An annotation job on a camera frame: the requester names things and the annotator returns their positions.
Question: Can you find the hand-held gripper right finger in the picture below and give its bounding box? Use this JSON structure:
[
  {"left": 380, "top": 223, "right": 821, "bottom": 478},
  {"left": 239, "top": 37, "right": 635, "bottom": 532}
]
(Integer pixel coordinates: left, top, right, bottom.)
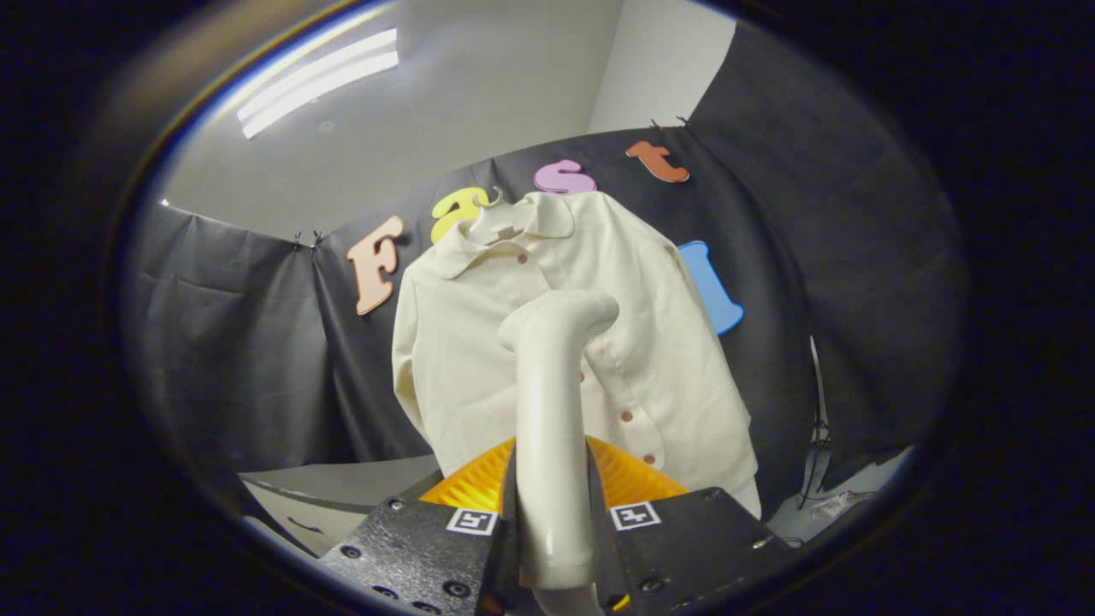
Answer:
[{"left": 584, "top": 435, "right": 796, "bottom": 615}]

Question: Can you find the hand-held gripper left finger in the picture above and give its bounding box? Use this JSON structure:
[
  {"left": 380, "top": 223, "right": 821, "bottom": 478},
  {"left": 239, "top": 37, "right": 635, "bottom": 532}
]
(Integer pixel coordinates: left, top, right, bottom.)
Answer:
[{"left": 317, "top": 436, "right": 521, "bottom": 616}]

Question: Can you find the cream button-up shirt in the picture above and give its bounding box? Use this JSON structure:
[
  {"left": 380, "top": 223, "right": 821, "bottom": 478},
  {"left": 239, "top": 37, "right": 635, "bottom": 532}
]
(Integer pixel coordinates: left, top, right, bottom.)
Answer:
[{"left": 392, "top": 191, "right": 761, "bottom": 497}]

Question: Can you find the white clothes hanger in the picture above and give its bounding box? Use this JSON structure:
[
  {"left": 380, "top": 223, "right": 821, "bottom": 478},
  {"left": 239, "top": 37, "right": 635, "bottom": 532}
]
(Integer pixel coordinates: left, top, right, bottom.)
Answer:
[{"left": 466, "top": 187, "right": 527, "bottom": 245}]

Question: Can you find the white hanging cloth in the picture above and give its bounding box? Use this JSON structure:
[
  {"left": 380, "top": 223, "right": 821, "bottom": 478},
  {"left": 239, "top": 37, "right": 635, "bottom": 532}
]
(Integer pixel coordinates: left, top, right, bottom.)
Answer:
[{"left": 731, "top": 475, "right": 764, "bottom": 520}]

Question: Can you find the grey cabinet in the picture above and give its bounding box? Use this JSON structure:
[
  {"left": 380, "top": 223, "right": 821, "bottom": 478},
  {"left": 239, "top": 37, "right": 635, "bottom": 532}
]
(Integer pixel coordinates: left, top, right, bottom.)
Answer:
[{"left": 238, "top": 453, "right": 446, "bottom": 557}]

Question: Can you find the black backdrop cloth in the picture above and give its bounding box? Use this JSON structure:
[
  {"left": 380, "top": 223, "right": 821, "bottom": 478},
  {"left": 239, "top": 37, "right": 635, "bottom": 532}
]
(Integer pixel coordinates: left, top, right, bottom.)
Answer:
[{"left": 124, "top": 21, "right": 968, "bottom": 514}]

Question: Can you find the ceiling light panel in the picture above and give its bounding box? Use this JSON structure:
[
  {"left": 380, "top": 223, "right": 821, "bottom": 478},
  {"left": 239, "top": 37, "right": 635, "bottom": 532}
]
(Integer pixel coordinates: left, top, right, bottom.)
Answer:
[{"left": 237, "top": 27, "right": 400, "bottom": 139}]

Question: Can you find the black cable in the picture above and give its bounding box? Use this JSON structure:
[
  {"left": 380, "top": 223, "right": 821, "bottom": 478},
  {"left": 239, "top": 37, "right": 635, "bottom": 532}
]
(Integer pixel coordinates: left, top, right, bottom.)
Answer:
[{"left": 800, "top": 336, "right": 835, "bottom": 510}]

